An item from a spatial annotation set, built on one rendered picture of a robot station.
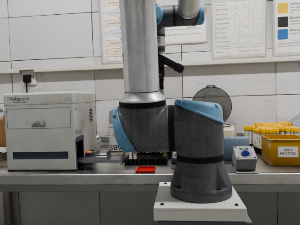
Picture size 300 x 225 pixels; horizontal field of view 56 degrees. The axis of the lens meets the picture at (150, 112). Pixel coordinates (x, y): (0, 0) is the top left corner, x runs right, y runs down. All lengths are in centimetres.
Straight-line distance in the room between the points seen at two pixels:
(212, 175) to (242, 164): 37
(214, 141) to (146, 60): 24
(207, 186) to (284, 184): 46
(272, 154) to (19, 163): 95
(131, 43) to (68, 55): 116
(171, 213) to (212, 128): 21
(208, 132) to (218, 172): 10
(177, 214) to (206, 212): 6
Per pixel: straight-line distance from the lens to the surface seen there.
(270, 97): 173
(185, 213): 65
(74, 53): 178
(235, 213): 66
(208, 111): 65
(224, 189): 69
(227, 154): 116
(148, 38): 66
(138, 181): 102
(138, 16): 66
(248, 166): 105
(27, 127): 116
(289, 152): 115
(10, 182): 119
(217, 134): 67
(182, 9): 96
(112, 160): 108
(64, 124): 110
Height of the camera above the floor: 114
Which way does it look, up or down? 3 degrees down
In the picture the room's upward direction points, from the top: 2 degrees counter-clockwise
